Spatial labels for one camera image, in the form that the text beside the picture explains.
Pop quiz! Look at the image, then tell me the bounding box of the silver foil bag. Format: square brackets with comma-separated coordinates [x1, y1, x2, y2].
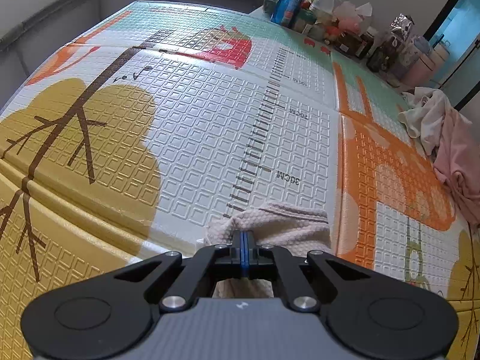
[390, 14, 415, 40]

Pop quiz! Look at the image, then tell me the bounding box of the green-lid white jar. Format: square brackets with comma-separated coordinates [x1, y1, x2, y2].
[294, 9, 319, 32]

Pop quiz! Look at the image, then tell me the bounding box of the grey padded bed rail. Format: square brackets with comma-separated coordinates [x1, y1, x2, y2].
[0, 0, 259, 51]

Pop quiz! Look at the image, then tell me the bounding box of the brown glass bottle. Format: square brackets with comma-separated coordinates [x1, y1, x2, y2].
[360, 28, 379, 59]

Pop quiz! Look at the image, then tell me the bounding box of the pink folded cloth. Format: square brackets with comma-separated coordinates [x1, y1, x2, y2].
[433, 110, 480, 233]

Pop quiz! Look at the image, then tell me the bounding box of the pink and white plastic bag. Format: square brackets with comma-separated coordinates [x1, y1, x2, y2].
[332, 2, 374, 32]

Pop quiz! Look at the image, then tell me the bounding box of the beige and white dress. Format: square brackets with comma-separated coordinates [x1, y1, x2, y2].
[204, 201, 332, 299]

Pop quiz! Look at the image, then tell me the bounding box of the pink canister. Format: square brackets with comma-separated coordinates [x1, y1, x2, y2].
[403, 54, 437, 87]

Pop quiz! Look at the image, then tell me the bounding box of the cream thermos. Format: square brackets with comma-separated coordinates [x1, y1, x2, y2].
[427, 43, 451, 68]

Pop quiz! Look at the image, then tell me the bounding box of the blue door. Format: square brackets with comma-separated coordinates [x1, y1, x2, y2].
[431, 0, 480, 68]

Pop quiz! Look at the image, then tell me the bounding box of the blue snack can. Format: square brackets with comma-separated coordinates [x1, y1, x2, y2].
[271, 0, 312, 28]

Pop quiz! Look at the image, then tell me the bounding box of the clear plastic bottle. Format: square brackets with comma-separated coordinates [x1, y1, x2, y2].
[309, 0, 338, 16]

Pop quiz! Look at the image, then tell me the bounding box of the crumpled white garment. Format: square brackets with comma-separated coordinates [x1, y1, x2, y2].
[398, 87, 456, 154]

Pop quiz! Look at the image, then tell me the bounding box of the blue-lid cup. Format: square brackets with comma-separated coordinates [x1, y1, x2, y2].
[407, 35, 432, 59]

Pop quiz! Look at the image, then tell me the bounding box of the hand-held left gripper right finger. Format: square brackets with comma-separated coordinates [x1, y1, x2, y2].
[243, 231, 372, 313]

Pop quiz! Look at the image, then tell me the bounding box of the dark jam jar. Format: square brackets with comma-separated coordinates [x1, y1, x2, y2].
[334, 30, 366, 57]

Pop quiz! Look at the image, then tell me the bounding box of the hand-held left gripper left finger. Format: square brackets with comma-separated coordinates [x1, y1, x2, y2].
[114, 230, 244, 313]

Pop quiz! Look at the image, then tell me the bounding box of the printed foam play mat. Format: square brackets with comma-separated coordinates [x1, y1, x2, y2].
[0, 1, 480, 360]

